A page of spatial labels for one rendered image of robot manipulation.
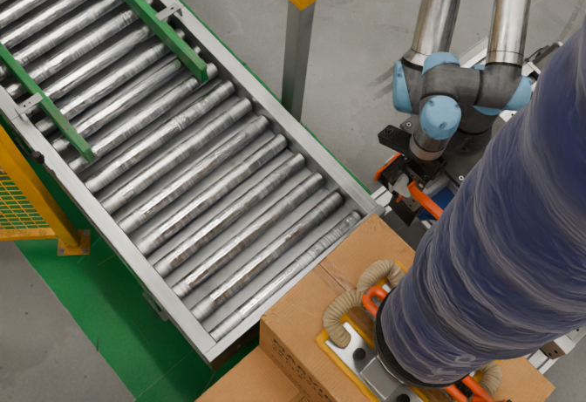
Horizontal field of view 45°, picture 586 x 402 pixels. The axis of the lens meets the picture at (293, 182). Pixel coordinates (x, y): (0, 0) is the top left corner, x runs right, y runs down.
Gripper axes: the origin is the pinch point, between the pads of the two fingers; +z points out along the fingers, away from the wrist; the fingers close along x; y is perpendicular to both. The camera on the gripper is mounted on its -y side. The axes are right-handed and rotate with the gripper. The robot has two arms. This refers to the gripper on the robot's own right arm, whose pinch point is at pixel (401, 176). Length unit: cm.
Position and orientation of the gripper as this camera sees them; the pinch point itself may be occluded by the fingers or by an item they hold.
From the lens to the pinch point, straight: 172.5
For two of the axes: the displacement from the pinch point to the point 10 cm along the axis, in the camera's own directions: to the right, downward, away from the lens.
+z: -0.5, 3.9, 9.2
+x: 7.2, -6.2, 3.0
